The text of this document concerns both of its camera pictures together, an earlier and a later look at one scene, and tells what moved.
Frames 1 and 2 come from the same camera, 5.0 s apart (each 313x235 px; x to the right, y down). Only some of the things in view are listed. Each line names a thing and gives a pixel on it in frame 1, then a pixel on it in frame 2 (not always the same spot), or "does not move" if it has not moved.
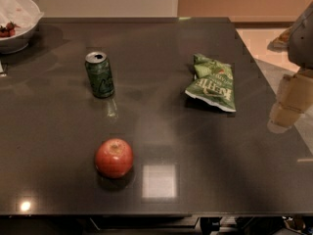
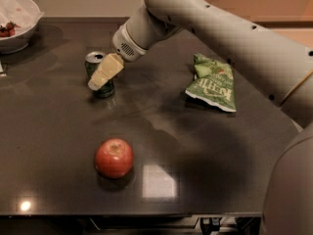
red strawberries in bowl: (9, 30) does not move
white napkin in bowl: (17, 9) does not move
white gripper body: (301, 44) -> (126, 45)
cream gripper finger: (294, 98) -> (110, 66)
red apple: (114, 158) does not move
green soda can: (100, 73) does not move
